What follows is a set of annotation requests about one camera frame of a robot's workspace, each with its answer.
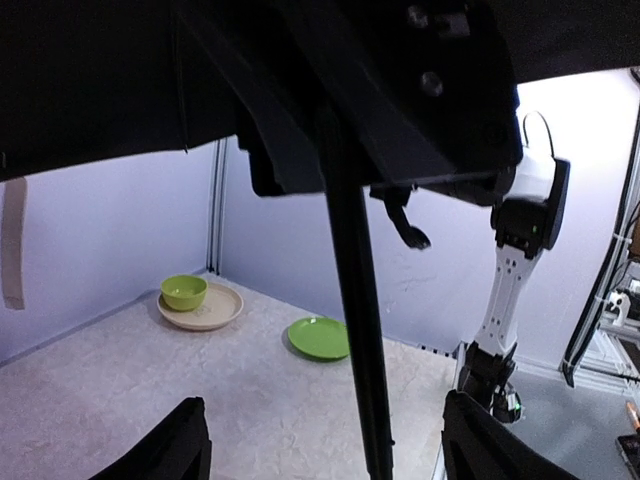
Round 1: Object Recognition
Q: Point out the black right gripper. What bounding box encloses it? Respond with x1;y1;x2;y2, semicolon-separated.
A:
234;0;524;250

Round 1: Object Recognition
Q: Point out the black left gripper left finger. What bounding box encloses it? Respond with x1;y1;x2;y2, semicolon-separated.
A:
92;397;212;480

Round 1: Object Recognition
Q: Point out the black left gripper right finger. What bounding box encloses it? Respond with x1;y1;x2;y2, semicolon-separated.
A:
442;390;574;480

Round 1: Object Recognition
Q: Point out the beige folding umbrella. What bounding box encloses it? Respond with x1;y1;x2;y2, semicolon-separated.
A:
1;1;639;479

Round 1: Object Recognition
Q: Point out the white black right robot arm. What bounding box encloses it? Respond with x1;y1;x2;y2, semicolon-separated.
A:
250;1;570;423

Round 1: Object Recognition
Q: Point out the beige round plate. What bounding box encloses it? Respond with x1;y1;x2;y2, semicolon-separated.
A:
157;282;244;331

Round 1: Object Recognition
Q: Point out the green plastic bowl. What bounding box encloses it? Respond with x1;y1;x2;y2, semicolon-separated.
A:
161;275;208;312

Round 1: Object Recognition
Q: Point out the green flat plate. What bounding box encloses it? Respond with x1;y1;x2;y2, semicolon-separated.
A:
287;316;350;361

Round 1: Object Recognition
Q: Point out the left corner aluminium post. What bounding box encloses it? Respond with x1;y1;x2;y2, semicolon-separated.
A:
206;138;228;274

